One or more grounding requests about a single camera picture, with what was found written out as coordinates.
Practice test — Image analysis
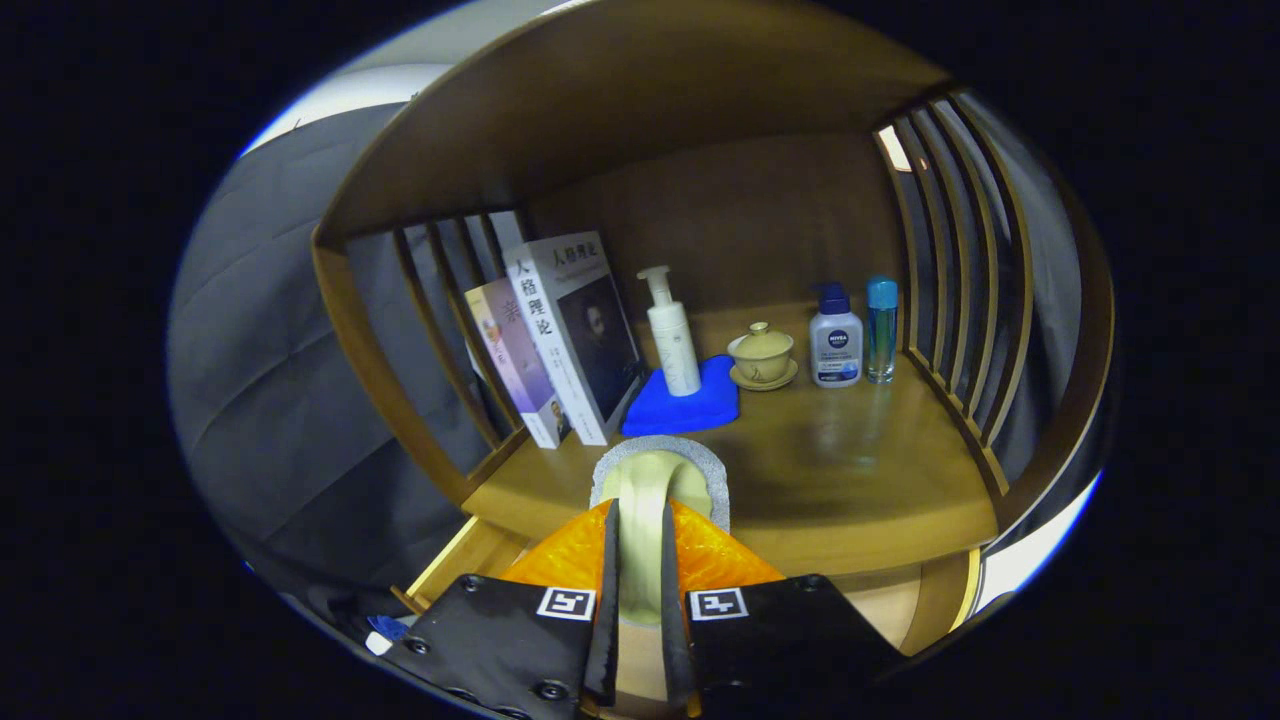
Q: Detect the wooden drawer with black knob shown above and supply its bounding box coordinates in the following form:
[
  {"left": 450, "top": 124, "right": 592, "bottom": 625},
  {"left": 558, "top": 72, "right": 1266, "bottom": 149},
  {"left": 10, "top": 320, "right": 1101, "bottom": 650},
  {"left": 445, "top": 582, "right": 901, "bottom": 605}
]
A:
[{"left": 390, "top": 515, "right": 986, "bottom": 661}]

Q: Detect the white book with portrait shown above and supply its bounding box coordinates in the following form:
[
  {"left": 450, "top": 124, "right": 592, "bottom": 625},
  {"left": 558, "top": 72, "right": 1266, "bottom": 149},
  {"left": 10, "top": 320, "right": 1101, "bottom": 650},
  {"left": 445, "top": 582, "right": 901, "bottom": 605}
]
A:
[{"left": 502, "top": 231, "right": 646, "bottom": 447}]

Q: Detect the black backdrop cloth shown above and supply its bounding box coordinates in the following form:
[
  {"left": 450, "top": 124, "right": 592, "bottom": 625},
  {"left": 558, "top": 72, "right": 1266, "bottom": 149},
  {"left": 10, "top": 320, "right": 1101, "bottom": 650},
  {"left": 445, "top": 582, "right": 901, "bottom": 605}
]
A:
[{"left": 165, "top": 88, "right": 1086, "bottom": 641}]

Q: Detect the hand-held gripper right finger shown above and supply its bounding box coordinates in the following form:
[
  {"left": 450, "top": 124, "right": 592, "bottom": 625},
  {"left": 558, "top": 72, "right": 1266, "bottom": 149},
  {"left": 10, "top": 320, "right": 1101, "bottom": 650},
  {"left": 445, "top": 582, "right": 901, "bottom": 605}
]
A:
[{"left": 660, "top": 500, "right": 906, "bottom": 720}]

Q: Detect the white lotion bottle blue cap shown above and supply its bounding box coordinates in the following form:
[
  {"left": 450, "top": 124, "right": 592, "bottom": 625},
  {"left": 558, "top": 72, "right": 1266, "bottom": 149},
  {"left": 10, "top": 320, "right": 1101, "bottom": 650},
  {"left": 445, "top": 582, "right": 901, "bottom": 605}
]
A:
[{"left": 809, "top": 281, "right": 864, "bottom": 389}]

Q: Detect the yellow handled grey scrub brush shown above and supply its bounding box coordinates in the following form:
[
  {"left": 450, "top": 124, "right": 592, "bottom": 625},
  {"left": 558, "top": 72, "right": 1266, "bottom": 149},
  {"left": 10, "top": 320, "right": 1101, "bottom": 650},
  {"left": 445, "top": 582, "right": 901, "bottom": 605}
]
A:
[{"left": 590, "top": 434, "right": 732, "bottom": 706}]

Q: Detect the wooden cabinet with slatted shelf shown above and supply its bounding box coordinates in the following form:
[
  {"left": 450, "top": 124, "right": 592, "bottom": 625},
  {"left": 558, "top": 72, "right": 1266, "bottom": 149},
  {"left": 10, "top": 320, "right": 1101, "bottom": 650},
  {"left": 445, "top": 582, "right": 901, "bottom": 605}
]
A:
[{"left": 310, "top": 0, "right": 1116, "bottom": 661}]

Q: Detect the small blue white object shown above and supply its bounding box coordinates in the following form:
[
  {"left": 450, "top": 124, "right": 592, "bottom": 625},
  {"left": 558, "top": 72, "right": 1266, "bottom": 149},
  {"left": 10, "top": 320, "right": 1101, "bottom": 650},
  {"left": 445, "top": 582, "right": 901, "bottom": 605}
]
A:
[{"left": 364, "top": 614, "right": 412, "bottom": 657}]

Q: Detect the wooden countertop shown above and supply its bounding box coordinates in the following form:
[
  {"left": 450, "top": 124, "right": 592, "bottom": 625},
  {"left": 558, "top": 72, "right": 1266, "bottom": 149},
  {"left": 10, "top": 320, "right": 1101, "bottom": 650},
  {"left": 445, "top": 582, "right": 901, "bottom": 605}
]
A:
[{"left": 462, "top": 300, "right": 1001, "bottom": 579}]

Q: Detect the purple book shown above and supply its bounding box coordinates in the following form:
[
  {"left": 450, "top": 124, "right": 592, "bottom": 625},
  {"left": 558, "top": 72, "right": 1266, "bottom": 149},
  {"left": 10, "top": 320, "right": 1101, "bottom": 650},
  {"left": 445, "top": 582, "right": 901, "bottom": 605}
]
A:
[{"left": 464, "top": 277, "right": 573, "bottom": 450}]

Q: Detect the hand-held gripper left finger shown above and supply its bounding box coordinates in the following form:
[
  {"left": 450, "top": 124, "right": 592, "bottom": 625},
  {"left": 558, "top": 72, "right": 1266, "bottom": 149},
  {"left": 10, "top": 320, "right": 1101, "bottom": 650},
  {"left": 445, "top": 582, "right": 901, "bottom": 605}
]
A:
[{"left": 383, "top": 498, "right": 623, "bottom": 720}]

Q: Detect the blue folded cloth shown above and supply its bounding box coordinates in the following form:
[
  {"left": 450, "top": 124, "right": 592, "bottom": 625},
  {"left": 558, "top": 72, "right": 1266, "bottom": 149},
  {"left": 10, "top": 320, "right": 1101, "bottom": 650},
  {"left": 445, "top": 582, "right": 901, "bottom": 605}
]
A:
[{"left": 621, "top": 354, "right": 741, "bottom": 438}]

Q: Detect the white pump bottle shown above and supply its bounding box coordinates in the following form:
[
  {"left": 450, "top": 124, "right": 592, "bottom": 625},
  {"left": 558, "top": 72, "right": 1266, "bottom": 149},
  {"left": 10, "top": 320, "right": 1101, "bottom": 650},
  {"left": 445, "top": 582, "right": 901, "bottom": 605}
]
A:
[{"left": 637, "top": 265, "right": 702, "bottom": 398}]

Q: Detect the slim blue bottle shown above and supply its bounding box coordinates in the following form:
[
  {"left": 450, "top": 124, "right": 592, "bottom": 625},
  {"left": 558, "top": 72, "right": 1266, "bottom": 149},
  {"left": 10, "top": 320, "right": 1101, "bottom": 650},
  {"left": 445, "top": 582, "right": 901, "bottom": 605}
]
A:
[{"left": 866, "top": 276, "right": 899, "bottom": 385}]

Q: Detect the yellow saucer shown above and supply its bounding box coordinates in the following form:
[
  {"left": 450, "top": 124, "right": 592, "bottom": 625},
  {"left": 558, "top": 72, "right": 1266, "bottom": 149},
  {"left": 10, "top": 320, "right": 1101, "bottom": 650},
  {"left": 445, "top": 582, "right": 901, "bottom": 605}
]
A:
[{"left": 729, "top": 358, "right": 799, "bottom": 392}]

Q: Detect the yellow lidded teacup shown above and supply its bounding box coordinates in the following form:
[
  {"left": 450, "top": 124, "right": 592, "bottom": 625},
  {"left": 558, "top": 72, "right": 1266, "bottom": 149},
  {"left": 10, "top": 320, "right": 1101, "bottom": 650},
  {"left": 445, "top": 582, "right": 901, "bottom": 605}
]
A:
[{"left": 727, "top": 321, "right": 795, "bottom": 383}]

